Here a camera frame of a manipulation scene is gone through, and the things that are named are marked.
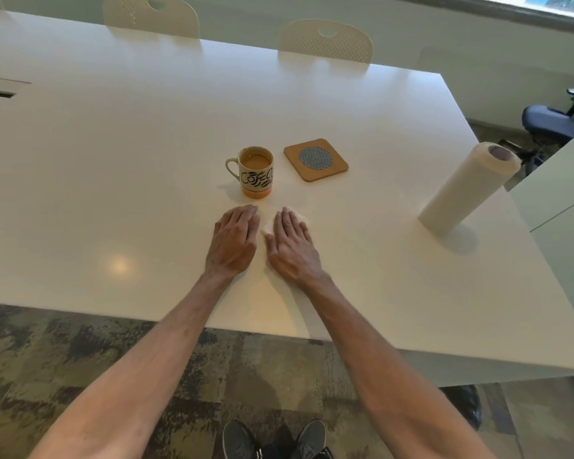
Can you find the person's grey shoe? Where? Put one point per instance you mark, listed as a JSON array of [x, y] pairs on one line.
[[239, 442], [312, 439]]

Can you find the person's right little finger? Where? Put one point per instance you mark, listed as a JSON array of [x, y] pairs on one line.
[[308, 236]]

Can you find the person's right middle finger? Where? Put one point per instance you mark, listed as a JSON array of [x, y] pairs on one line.
[[290, 223]]

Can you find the cream and orange printed mug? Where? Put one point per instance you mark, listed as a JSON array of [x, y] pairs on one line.
[[256, 182]]

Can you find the person's right thumb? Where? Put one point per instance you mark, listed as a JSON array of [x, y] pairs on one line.
[[271, 248]]

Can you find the black table base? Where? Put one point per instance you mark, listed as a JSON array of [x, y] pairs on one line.
[[464, 406]]

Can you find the milky coffee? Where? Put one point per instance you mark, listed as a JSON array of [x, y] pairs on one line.
[[255, 160]]

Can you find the dark blue office chair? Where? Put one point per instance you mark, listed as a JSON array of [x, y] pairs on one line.
[[550, 121]]

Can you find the person's grey left shoe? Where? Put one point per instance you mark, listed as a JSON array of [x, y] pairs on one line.
[[239, 442]]

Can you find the square cork coaster with mesh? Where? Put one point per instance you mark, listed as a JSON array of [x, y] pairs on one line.
[[315, 160]]

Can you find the person's left forearm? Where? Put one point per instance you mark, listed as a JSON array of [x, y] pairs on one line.
[[134, 368]]

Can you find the cream perforated chair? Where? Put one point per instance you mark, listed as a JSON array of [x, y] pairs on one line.
[[325, 42], [148, 19]]

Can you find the person's left little finger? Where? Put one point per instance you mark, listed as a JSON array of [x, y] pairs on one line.
[[219, 229]]

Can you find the white crumpled paper towel sheet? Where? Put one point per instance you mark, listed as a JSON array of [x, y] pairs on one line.
[[302, 216]]

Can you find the white paper towel roll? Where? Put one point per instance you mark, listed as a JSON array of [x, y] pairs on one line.
[[464, 191]]

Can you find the person's left middle finger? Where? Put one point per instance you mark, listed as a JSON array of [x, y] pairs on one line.
[[241, 217]]

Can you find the white side table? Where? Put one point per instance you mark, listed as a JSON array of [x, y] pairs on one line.
[[559, 200]]

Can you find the person's right hand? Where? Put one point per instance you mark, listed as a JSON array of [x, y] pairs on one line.
[[294, 255]]

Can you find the person's left thumb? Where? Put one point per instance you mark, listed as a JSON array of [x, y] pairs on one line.
[[256, 241]]

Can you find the person's left hand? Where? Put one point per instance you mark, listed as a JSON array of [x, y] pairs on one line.
[[232, 246]]

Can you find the person's right forearm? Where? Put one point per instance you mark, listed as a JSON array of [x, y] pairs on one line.
[[387, 368]]

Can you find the person's grey right shoe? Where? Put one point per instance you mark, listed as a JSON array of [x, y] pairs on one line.
[[312, 439]]

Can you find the window frame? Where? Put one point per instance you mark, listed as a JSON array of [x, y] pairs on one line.
[[521, 7]]

